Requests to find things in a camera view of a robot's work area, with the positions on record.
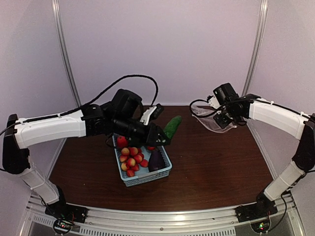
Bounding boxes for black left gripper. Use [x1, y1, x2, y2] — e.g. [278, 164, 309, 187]
[112, 114, 171, 147]

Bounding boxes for green cucumber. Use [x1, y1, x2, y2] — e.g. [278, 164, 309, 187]
[163, 116, 182, 140]

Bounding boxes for clear polka dot zip bag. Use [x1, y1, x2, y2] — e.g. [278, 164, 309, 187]
[189, 99, 237, 133]

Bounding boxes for purple eggplant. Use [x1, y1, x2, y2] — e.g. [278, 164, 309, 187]
[148, 149, 165, 172]

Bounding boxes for red peach bunch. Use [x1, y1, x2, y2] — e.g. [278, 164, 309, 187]
[119, 147, 149, 177]

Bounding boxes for red tomato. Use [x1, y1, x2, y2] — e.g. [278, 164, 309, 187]
[116, 136, 128, 149]

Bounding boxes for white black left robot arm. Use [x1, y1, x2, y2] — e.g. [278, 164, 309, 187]
[2, 89, 170, 218]

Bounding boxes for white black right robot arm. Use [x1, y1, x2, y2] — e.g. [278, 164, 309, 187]
[210, 83, 315, 217]

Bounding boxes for light blue plastic basket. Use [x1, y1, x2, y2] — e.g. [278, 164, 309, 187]
[112, 134, 172, 187]

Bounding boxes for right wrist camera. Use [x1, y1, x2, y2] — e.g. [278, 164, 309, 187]
[206, 95, 220, 109]

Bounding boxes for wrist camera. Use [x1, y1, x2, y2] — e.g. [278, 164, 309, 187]
[140, 103, 164, 125]
[206, 95, 220, 109]

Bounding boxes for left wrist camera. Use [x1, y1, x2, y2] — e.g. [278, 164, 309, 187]
[140, 103, 164, 125]

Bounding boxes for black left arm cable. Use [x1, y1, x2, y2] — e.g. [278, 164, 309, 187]
[0, 74, 159, 136]

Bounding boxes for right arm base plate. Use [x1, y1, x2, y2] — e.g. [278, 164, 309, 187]
[235, 200, 278, 235]

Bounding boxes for front aluminium rail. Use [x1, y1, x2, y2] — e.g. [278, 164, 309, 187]
[18, 194, 306, 236]

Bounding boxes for right aluminium corner post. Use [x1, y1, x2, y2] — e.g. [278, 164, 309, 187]
[242, 0, 268, 95]

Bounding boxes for aluminium corner post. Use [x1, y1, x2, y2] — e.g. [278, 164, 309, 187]
[242, 0, 268, 95]
[52, 0, 81, 107]

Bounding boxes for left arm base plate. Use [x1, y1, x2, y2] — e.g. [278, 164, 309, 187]
[45, 204, 88, 235]

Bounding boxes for left aluminium corner post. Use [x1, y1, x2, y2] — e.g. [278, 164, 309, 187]
[52, 0, 81, 107]

